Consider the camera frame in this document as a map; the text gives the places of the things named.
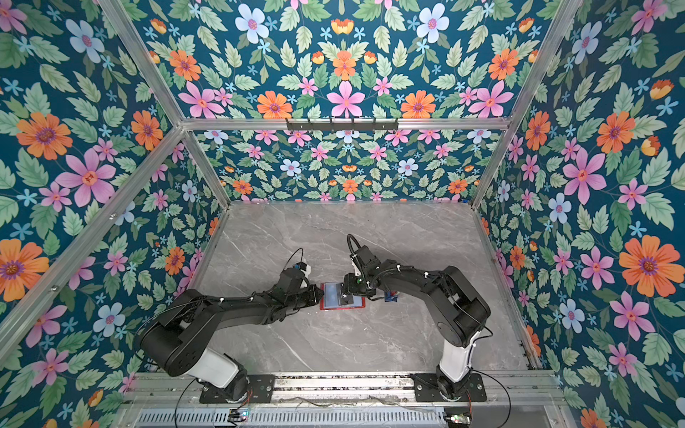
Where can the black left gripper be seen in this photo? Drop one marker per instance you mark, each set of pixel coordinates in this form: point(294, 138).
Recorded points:
point(313, 292)

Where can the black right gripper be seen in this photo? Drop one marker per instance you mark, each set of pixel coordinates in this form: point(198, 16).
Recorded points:
point(353, 283)

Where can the red leather card holder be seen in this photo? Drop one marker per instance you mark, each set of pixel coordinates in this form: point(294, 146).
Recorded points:
point(359, 303)

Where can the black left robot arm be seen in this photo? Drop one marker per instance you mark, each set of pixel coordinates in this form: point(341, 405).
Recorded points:
point(178, 340)

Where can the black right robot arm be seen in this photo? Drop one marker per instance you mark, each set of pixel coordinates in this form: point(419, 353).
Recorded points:
point(457, 309)

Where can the blue card stand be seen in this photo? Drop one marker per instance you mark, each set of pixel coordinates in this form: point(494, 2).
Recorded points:
point(391, 296)

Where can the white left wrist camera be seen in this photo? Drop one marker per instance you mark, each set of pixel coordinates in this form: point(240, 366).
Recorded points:
point(295, 278)

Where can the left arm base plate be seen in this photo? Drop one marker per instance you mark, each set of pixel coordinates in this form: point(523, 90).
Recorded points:
point(245, 388)

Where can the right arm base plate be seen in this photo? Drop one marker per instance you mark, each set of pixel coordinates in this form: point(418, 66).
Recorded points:
point(434, 388)

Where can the aluminium frame back beam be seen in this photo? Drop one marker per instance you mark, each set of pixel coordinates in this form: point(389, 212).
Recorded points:
point(279, 124)

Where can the aluminium frame beam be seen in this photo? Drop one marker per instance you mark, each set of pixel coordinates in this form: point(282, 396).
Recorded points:
point(279, 124)
point(18, 323)

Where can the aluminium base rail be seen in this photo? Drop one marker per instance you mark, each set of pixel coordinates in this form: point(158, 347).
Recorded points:
point(507, 389)

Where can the aluminium frame left beam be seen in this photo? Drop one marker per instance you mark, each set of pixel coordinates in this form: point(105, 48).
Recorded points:
point(18, 323)

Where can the aluminium frame corner post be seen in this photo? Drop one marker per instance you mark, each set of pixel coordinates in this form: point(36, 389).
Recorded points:
point(137, 49)

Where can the aluminium frame right post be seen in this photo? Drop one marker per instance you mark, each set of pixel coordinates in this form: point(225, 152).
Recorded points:
point(560, 25)

